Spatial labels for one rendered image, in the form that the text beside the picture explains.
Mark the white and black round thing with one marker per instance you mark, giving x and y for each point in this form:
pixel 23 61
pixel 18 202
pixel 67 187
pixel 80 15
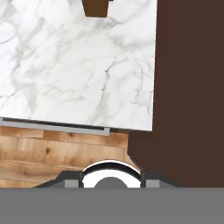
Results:
pixel 110 175

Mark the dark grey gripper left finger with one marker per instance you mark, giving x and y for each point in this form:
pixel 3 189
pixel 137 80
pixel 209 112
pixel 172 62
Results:
pixel 71 179

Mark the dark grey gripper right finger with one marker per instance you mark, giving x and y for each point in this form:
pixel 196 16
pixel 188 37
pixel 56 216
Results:
pixel 153 179

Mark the dark brown cupboard panel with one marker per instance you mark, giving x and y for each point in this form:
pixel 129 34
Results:
pixel 189 87

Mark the brown wooden block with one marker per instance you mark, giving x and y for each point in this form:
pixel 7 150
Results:
pixel 94 8

